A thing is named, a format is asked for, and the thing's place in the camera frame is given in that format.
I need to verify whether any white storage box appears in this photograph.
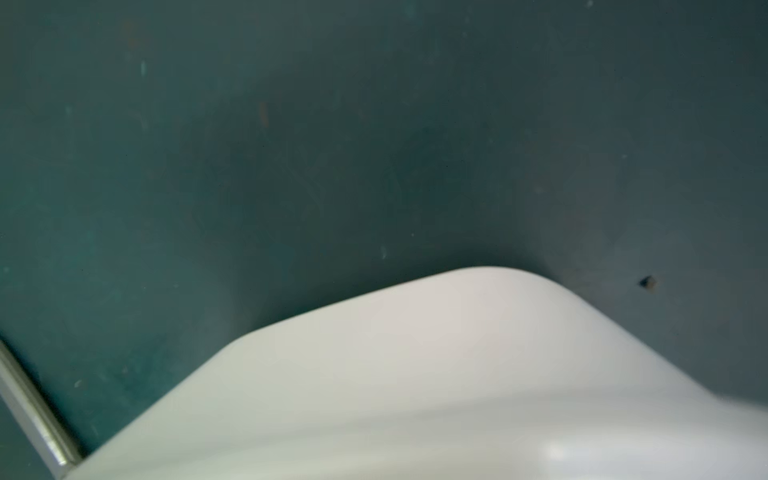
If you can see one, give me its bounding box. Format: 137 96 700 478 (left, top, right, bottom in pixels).
73 267 767 479

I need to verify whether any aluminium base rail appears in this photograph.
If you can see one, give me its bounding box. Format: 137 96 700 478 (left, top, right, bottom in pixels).
1 342 83 479

